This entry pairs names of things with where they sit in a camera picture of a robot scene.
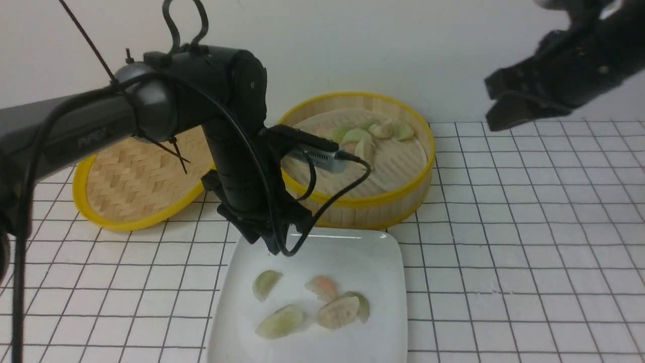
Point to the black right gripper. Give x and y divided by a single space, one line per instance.
602 48

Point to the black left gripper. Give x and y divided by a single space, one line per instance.
247 209

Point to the pale green steamed dumpling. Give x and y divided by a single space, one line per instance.
348 134

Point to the white steamed dumpling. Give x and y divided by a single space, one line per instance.
382 131

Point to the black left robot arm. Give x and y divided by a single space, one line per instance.
222 90

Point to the green dumpling on plate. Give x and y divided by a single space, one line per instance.
264 283

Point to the pink dumpling on plate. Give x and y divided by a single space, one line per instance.
323 287

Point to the white square plate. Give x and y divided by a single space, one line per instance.
365 261

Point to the pale dumpling on plate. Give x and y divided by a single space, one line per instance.
339 313

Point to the woven bamboo steamer lid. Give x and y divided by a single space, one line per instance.
133 185

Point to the light green dumpling front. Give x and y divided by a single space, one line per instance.
284 322

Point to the bamboo steamer basket yellow rim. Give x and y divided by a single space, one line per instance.
401 172

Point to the green dumpling behind pale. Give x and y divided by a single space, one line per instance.
363 312

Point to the white checkered tablecloth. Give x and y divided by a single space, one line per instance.
528 248

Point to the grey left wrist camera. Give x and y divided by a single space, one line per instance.
315 151

